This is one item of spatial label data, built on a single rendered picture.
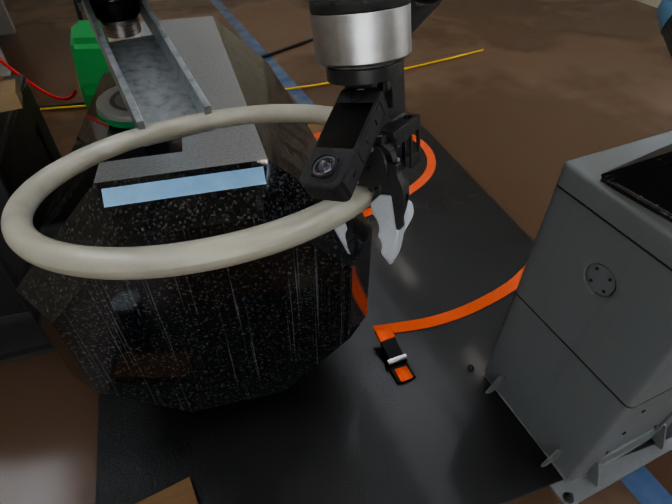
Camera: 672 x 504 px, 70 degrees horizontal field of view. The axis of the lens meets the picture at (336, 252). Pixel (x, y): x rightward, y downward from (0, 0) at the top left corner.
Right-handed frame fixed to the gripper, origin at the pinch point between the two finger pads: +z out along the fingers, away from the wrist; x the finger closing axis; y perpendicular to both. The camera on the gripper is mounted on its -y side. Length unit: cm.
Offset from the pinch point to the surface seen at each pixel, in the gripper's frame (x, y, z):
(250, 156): 47, 32, 6
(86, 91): 237, 110, 21
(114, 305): 69, 2, 33
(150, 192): 59, 14, 9
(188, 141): 63, 30, 4
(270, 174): 43, 33, 10
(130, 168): 66, 15, 5
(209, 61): 90, 66, -5
